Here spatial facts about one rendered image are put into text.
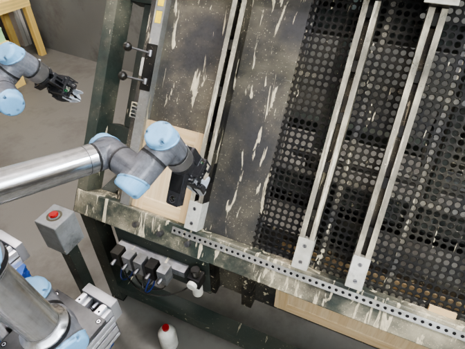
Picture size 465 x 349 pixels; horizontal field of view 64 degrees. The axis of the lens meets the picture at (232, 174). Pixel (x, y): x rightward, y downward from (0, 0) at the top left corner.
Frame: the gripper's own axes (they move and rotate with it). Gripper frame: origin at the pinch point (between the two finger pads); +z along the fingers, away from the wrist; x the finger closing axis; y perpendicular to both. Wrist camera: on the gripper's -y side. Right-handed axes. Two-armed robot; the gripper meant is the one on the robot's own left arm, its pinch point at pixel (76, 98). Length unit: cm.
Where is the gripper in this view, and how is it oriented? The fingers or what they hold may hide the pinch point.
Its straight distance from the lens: 164.8
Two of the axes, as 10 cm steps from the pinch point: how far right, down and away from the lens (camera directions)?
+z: 3.1, 2.5, 9.2
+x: 2.9, -9.4, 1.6
